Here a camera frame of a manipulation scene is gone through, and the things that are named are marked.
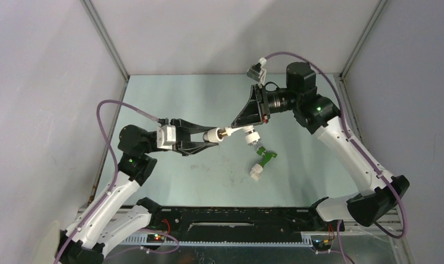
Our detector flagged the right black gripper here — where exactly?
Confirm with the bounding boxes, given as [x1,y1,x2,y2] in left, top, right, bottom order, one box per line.
[232,84,300,129]

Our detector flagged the white plastic faucet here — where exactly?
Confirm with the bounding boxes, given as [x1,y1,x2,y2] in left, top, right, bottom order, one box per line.
[224,125,261,146]

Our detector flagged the white elbow fitting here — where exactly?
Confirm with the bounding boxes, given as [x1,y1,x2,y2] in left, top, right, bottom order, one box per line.
[202,128,226,143]
[249,163,264,181]

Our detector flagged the green plastic faucet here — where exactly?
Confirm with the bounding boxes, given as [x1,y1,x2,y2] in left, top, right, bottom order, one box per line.
[256,146,278,167]

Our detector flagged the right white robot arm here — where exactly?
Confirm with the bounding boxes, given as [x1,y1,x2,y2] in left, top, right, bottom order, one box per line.
[231,62,410,230]

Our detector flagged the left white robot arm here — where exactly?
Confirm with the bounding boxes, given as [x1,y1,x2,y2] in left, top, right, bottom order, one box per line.
[54,119,222,263]

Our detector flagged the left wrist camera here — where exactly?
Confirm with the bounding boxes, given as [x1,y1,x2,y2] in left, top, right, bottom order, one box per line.
[156,119,177,150]

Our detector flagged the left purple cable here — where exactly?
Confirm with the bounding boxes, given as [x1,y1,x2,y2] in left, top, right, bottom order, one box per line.
[54,100,180,264]

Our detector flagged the grey cable duct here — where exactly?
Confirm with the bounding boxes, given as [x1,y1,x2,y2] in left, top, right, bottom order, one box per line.
[119,233,313,248]

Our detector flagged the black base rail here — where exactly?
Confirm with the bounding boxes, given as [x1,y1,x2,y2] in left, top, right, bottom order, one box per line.
[137,197,345,242]

